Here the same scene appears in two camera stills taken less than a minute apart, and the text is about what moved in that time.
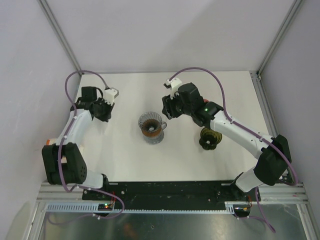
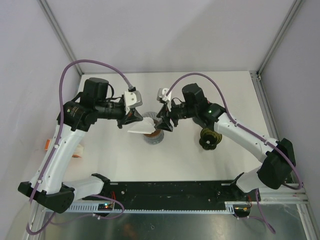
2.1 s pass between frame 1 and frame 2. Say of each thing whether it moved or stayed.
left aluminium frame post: stayed
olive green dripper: stayed
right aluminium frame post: stayed
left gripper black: moved
